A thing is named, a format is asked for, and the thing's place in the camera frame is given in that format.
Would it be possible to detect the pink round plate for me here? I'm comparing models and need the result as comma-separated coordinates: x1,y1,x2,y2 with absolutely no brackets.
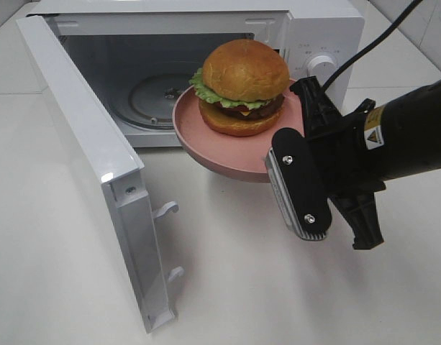
173,86,304,183

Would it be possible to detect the white microwave door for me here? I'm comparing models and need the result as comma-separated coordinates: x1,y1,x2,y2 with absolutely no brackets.
17,16,184,332

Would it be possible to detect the upper white power knob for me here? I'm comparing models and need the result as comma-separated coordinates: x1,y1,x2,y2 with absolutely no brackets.
306,54,337,84

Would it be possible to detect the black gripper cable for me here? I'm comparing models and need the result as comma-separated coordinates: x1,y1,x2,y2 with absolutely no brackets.
320,0,422,91

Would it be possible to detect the burger with lettuce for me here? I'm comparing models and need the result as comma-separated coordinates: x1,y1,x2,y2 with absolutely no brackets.
189,39,290,137

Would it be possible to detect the white microwave oven body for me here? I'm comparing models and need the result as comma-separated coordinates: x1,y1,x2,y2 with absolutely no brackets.
24,1,364,148

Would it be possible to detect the glass microwave turntable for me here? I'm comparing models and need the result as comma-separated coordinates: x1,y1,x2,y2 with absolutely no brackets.
110,73,189,130

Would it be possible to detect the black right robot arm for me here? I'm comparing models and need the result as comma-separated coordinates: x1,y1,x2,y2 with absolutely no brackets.
290,77,441,250

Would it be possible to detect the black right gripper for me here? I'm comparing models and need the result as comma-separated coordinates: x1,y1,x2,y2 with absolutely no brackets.
289,76,386,250

